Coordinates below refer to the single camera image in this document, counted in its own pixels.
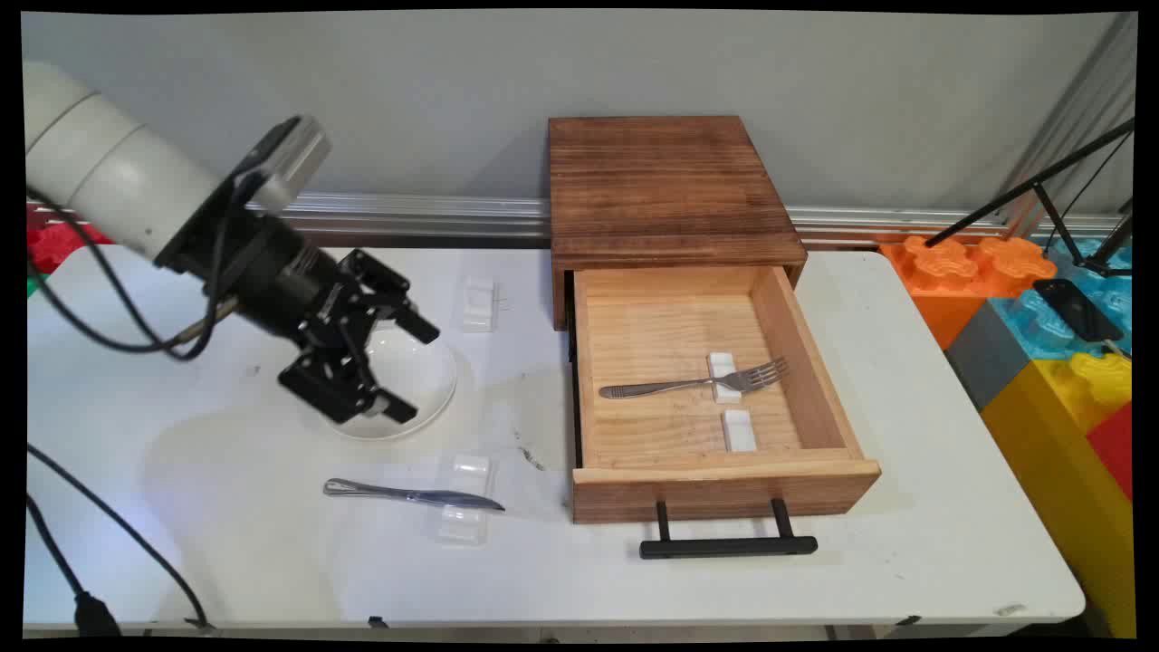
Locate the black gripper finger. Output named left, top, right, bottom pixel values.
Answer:
left=277, top=344, right=420, bottom=427
left=340, top=249, right=443, bottom=346

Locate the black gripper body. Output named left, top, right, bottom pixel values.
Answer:
left=156, top=177, right=365, bottom=363

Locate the steel serrated table knife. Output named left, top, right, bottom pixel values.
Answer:
left=323, top=478, right=506, bottom=513

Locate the white ceramic bowl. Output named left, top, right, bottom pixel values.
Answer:
left=321, top=321, right=458, bottom=443

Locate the clear plastic holder under knife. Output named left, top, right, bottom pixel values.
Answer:
left=435, top=453, right=494, bottom=547

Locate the red flower-shaped toy block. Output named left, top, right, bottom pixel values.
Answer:
left=25, top=204, right=115, bottom=275

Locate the light wooden drawer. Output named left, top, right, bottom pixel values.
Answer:
left=566, top=264, right=882, bottom=526

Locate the steel fork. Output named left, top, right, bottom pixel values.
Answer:
left=598, top=356, right=790, bottom=401

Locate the dark wooden drawer cabinet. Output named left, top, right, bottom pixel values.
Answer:
left=547, top=115, right=809, bottom=332

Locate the orange toy building block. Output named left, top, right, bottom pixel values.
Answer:
left=876, top=234, right=1058, bottom=350

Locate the grey toy building block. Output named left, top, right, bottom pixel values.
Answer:
left=944, top=299, right=1033, bottom=414

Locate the black tripod stand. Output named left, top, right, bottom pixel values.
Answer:
left=924, top=118, right=1137, bottom=278

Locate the blue toy building block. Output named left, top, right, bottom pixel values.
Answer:
left=991, top=237, right=1135, bottom=363

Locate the yellow toy building block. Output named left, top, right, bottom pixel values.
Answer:
left=981, top=351, right=1137, bottom=639

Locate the black smartphone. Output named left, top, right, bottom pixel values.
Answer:
left=1032, top=278, right=1126, bottom=344

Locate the small red toy block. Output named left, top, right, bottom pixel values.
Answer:
left=1085, top=403, right=1136, bottom=504

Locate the black camera cable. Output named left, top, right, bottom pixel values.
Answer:
left=27, top=168, right=263, bottom=361

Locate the black cable with metal plug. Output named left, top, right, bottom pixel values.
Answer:
left=27, top=190, right=242, bottom=350

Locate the horizontal aluminium profile rail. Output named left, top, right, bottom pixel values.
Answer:
left=27, top=190, right=1124, bottom=251

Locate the silver grey wrist camera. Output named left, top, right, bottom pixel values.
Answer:
left=231, top=115, right=333, bottom=215

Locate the thin black cable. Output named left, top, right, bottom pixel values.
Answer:
left=25, top=444, right=215, bottom=630

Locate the thick black cable with plug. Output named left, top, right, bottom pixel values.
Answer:
left=25, top=494, right=123, bottom=637

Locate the black drawer handle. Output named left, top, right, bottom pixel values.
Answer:
left=639, top=498, right=819, bottom=560

